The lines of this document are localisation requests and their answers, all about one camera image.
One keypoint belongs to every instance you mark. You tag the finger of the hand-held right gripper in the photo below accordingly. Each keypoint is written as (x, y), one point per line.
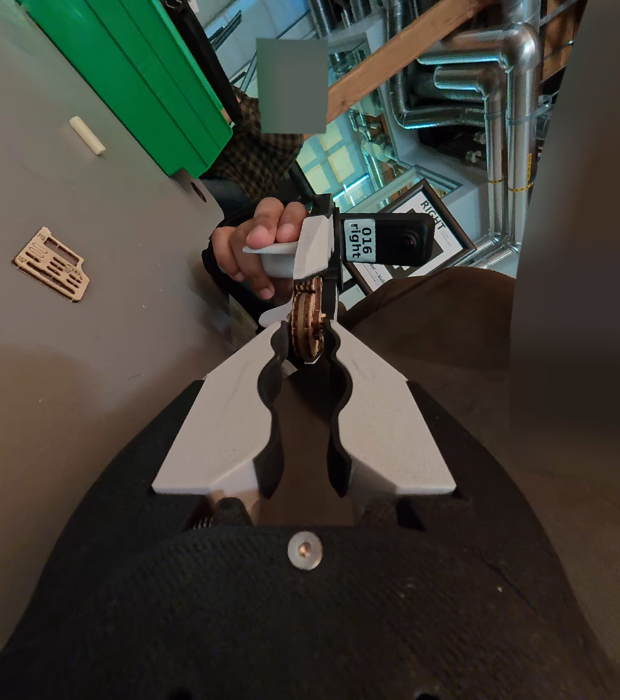
(315, 246)

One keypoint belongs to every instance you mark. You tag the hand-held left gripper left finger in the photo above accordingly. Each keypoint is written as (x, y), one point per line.
(217, 432)

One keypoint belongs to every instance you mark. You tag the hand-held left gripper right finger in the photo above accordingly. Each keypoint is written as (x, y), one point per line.
(392, 432)

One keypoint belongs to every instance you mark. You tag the layered wooden gear wheel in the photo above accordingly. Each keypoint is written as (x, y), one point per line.
(304, 322)

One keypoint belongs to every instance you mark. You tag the grey desk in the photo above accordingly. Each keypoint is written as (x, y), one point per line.
(69, 383)

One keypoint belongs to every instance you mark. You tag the person's right hand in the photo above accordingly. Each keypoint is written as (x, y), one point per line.
(255, 229)

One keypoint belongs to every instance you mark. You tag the framed black-white poster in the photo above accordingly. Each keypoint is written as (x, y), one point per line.
(449, 240)

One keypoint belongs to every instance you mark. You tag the metal ventilation pipes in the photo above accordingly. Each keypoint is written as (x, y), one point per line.
(507, 136)

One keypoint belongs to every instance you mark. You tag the wooden beam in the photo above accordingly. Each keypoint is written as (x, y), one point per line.
(392, 54)

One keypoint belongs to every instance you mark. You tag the green plastic bin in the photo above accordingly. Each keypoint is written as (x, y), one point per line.
(140, 71)

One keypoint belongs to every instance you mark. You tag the small white stick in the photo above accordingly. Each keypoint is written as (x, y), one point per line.
(87, 135)

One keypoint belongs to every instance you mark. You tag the slotted wooden card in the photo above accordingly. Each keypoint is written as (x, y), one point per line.
(24, 261)

